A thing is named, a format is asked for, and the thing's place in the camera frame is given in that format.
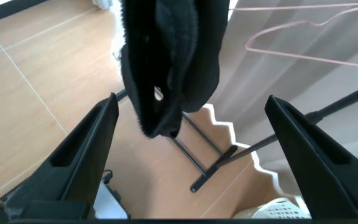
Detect white curtain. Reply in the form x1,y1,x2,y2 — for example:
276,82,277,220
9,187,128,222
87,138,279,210
91,0,114,10

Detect black shorts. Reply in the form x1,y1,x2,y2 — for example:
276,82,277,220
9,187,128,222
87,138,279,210
119,0,231,139

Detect white laundry basket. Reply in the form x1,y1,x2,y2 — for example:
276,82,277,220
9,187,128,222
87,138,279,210
233,197,312,220

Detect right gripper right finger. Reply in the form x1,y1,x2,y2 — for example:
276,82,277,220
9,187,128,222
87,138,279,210
264,95,358,218

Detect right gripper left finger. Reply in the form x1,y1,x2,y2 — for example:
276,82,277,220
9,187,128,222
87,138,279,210
4,92,119,218

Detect beige curtain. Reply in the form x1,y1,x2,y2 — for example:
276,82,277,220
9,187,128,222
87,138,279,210
208,0,358,200

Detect pink clothes hanger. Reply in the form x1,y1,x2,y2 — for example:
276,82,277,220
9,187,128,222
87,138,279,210
244,4,358,68

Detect black clothes rack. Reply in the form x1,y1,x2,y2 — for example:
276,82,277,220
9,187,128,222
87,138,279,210
115,79,358,193

